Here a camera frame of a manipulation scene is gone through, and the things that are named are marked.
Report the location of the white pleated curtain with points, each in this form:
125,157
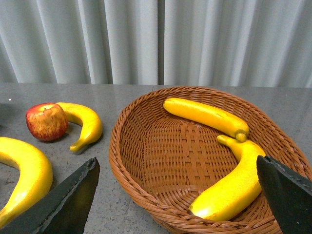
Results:
264,43

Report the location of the yellow banana in basket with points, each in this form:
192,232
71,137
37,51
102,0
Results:
208,115
237,190

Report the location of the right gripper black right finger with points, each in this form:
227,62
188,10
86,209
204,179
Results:
288,194

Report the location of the yellow banana lower in basket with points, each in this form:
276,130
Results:
237,190

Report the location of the brown wicker basket with bananas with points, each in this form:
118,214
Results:
164,162

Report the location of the yellow banana upper in basket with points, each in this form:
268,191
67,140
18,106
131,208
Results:
208,115

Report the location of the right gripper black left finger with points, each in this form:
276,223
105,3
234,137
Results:
65,209

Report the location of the red yellow apple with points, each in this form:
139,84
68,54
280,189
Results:
46,121

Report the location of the large yellow banana near left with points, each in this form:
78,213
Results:
35,176

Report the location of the curved yellow banana on table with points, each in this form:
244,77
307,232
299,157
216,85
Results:
87,119

